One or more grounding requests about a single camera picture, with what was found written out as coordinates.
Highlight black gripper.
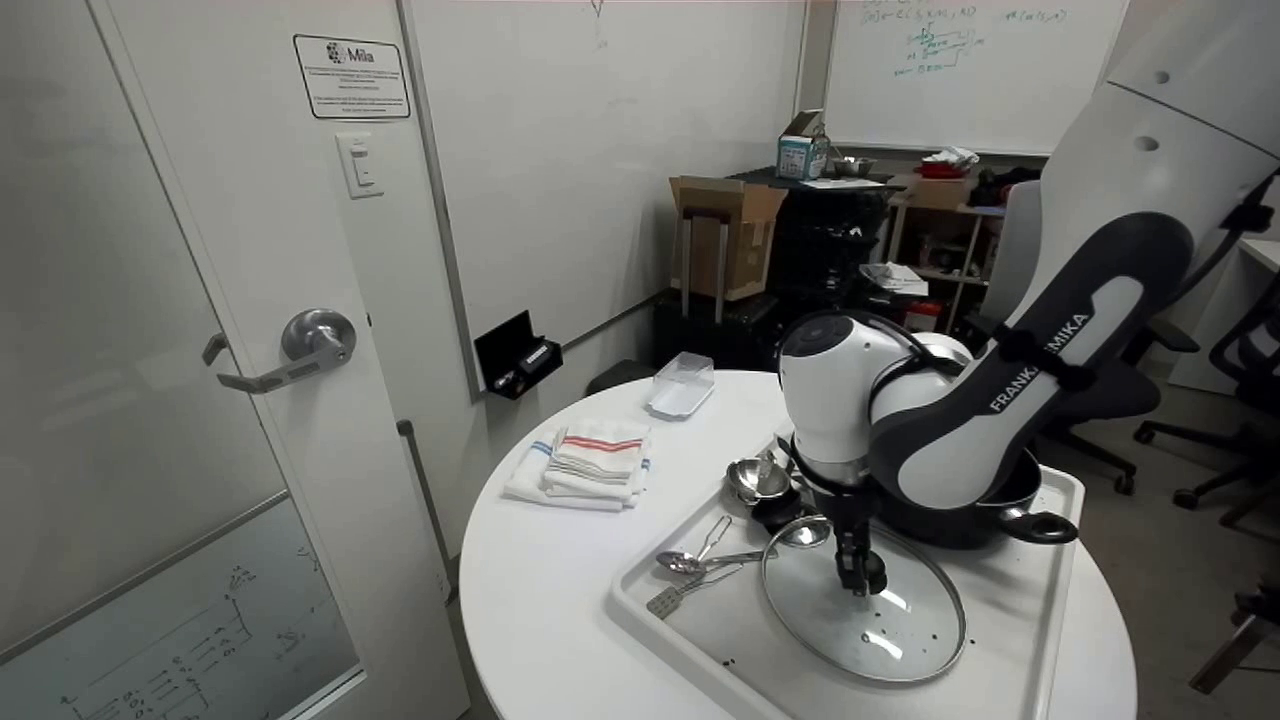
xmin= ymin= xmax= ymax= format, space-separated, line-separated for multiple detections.
xmin=792 ymin=442 xmax=891 ymax=597

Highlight round glass lid black knob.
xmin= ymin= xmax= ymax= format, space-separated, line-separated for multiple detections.
xmin=757 ymin=511 xmax=970 ymax=693

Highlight round steel spoon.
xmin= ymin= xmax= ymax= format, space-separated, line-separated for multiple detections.
xmin=716 ymin=511 xmax=834 ymax=572

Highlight black plastic spoon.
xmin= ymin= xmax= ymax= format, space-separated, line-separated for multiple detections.
xmin=748 ymin=493 xmax=804 ymax=531

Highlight steel ladle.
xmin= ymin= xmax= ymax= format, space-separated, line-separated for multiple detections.
xmin=724 ymin=446 xmax=796 ymax=508

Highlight white plastic tray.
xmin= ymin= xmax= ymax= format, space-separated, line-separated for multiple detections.
xmin=602 ymin=454 xmax=1089 ymax=720

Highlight steel slotted spoon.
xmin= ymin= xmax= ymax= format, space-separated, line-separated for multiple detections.
xmin=651 ymin=540 xmax=771 ymax=582

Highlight steel flat spatula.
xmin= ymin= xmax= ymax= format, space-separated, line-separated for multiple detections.
xmin=642 ymin=511 xmax=736 ymax=621

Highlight clear plastic container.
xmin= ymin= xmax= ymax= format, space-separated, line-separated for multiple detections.
xmin=642 ymin=348 xmax=721 ymax=423

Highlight white cloth red stripes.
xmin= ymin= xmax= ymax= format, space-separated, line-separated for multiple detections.
xmin=542 ymin=421 xmax=657 ymax=487

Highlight white paper stack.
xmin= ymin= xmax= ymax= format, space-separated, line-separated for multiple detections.
xmin=856 ymin=257 xmax=935 ymax=301

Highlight white folded cloth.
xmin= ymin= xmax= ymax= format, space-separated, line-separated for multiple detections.
xmin=498 ymin=439 xmax=646 ymax=515

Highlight black cabinet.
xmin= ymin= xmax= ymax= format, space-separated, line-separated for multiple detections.
xmin=771 ymin=170 xmax=895 ymax=320

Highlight wooden shelf unit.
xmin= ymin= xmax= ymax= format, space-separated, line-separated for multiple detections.
xmin=884 ymin=168 xmax=1020 ymax=334

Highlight brown cardboard box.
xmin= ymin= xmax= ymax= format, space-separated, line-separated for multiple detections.
xmin=668 ymin=170 xmax=792 ymax=302

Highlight black marker holder box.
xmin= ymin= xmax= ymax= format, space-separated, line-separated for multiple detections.
xmin=473 ymin=306 xmax=569 ymax=400

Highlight black office chair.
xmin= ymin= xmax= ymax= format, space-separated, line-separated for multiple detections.
xmin=1130 ymin=271 xmax=1280 ymax=536

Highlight small blue box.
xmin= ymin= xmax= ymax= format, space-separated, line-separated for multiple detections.
xmin=776 ymin=106 xmax=830 ymax=183

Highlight white door with window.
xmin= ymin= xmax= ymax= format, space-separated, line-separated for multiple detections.
xmin=0 ymin=0 xmax=473 ymax=720

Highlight wall whiteboard with writing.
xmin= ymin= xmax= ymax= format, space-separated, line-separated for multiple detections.
xmin=820 ymin=0 xmax=1137 ymax=161

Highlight silver door lever handle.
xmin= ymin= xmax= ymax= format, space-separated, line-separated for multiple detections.
xmin=197 ymin=302 xmax=361 ymax=397

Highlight white light switch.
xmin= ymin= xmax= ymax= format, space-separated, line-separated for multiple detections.
xmin=331 ymin=129 xmax=388 ymax=204

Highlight white printed wall sign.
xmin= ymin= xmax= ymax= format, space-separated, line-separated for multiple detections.
xmin=289 ymin=33 xmax=415 ymax=123

